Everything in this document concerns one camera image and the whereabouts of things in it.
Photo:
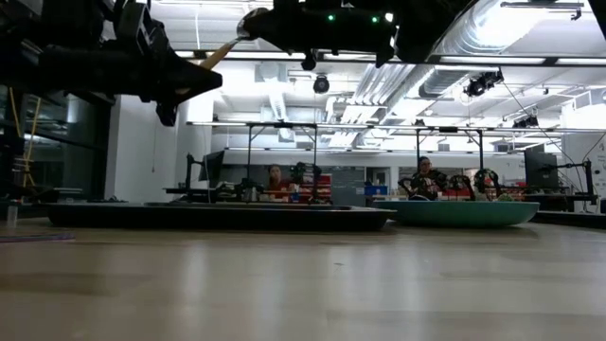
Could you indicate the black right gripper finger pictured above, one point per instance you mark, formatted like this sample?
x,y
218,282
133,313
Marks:
x,y
265,23

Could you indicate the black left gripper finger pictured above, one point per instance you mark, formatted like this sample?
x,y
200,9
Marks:
x,y
189,80

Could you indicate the teal plate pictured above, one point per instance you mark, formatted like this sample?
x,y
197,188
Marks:
x,y
454,214

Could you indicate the black plastic tray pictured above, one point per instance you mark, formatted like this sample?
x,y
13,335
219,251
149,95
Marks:
x,y
213,218

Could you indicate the black computer monitor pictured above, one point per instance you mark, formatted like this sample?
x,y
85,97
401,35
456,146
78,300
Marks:
x,y
540,168
213,166

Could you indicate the black background robot station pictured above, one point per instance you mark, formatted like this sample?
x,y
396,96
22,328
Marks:
x,y
480,156
249,161

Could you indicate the overhead light bar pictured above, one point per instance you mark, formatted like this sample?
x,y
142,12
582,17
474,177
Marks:
x,y
473,60

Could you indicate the red storage bins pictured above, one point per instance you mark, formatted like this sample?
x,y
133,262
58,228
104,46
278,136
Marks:
x,y
324,187

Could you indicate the blue box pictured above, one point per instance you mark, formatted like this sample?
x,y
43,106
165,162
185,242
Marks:
x,y
376,190

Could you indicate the black ceiling dome camera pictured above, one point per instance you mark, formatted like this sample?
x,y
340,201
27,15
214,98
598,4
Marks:
x,y
321,84

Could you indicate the black ceiling camera rig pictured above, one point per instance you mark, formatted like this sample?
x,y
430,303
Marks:
x,y
483,83

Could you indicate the silver ventilation duct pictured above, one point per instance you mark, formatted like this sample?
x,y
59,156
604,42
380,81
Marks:
x,y
492,28

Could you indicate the black aluminium table frame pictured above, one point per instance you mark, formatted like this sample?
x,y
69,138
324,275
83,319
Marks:
x,y
568,219

